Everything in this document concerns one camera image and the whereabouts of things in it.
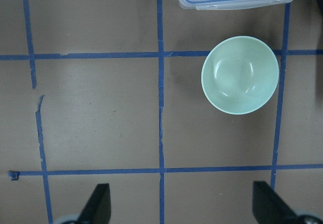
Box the green bowl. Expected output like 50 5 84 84
201 36 280 115

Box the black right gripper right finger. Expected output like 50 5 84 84
252 181 298 224

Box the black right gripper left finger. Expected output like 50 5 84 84
78 184 111 224

